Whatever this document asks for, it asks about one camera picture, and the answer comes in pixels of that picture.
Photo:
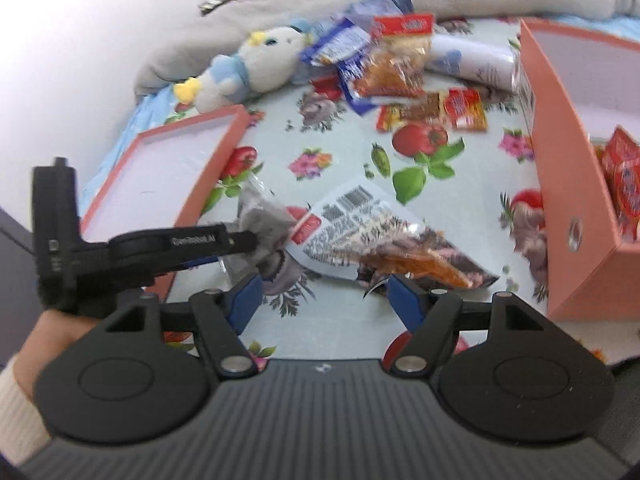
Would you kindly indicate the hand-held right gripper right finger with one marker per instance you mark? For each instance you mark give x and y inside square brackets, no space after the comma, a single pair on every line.
[405,300]

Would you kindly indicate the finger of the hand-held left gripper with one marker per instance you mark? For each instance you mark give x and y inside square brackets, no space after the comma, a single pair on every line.
[245,242]

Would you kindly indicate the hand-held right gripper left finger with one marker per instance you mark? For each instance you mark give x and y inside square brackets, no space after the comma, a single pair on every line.
[245,300]

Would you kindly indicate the small grey snack packet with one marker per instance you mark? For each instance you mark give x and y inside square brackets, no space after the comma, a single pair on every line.
[267,217]

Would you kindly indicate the brown and white snack packet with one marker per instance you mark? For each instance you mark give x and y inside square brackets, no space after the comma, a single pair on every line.
[360,220]

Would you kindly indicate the clear brown strips snack packet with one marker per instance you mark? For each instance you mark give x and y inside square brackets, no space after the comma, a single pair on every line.
[417,108]

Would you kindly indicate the deep pink cardboard box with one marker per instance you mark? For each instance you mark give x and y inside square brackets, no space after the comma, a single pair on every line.
[565,185]

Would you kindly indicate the person's left forearm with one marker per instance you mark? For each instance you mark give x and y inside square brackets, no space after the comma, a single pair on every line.
[20,420]

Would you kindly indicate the person's left hand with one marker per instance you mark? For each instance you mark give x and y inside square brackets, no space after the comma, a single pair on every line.
[45,340]

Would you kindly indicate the shallow pink box lid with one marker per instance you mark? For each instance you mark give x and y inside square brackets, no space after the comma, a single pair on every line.
[170,160]

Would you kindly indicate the floral fruit print tablecloth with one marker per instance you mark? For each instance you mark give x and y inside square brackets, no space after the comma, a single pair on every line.
[340,160]

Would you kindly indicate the white and blue plush duck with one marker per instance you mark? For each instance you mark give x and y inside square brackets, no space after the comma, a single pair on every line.
[260,60]

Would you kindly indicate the blue and white snack packet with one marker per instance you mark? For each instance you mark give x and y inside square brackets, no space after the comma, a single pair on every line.
[350,72]
[335,40]

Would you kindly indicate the red and yellow snack packet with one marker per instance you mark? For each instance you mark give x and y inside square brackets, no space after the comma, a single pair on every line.
[462,107]

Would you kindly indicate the clear orange snack packet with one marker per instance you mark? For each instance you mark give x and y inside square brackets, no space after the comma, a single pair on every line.
[395,72]

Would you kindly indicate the red printed snack packet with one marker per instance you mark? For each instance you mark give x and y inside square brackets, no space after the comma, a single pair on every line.
[629,195]
[620,147]

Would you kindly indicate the white spray can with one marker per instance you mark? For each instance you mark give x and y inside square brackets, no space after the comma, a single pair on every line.
[470,60]

